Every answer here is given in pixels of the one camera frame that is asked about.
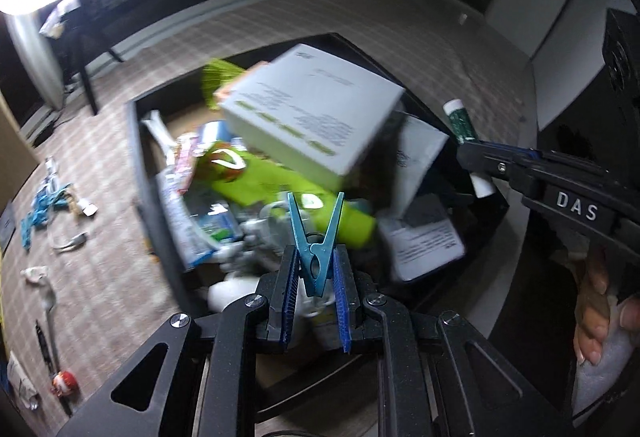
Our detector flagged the black storage box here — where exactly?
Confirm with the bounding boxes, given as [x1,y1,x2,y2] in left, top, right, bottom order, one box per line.
[125,33,538,313]

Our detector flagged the person's right hand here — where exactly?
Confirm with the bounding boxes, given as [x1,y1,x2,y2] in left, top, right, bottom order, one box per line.
[572,244,640,365]

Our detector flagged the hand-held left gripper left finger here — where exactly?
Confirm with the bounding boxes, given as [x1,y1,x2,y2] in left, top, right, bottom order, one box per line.
[55,244,301,437]

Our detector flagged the white printed leaflet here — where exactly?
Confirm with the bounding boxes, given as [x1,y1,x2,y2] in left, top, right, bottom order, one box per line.
[377,209,466,283]

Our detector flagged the black pen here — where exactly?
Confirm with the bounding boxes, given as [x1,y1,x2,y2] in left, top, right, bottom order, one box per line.
[35,319,73,418]

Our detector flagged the green white glue stick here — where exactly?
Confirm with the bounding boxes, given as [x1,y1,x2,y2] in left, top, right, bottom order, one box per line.
[442,99,496,198]

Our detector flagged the cartoon doll keychain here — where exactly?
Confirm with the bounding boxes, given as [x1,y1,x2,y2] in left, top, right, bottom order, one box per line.
[51,369,78,398]

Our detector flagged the lime green bottle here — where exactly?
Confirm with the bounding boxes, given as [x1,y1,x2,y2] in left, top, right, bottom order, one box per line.
[192,142,377,248]

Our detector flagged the yellow-green shuttlecock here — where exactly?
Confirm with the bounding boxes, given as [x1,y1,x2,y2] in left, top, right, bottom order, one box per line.
[200,58,248,110]

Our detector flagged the large teal clothes clip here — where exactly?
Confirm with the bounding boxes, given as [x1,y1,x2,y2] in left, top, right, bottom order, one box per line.
[286,191,346,298]

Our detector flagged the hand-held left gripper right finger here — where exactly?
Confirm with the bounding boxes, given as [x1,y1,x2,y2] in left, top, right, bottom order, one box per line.
[332,244,576,437]

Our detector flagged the white carton box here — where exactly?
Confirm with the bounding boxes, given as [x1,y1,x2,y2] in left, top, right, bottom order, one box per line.
[220,44,407,178]

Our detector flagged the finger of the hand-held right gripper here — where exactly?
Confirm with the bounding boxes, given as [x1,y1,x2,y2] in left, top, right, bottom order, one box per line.
[456,143,551,198]
[480,141,546,162]

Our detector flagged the red white snack packet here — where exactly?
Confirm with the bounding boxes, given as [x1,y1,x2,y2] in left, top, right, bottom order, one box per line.
[170,132,201,195]

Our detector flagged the wooden cabinet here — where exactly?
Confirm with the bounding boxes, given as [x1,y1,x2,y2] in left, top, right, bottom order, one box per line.
[0,92,31,223]

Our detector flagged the blue clothespin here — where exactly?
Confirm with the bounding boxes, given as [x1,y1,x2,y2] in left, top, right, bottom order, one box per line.
[20,212,41,250]
[32,189,73,218]

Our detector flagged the white charger cable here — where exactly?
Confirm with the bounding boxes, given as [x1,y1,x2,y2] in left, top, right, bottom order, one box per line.
[42,157,93,253]

